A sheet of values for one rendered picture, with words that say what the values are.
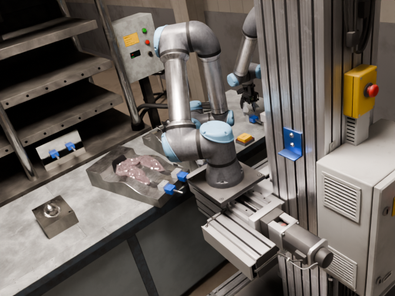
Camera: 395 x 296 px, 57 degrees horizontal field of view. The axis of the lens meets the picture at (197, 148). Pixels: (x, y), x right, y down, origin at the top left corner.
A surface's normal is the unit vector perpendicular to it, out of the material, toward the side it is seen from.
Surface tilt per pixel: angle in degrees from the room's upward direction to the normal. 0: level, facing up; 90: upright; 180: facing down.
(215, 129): 7
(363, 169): 0
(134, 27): 90
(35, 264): 0
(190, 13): 90
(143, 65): 90
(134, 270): 90
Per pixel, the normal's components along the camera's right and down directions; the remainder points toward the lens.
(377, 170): -0.18, -0.84
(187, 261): 0.62, 0.30
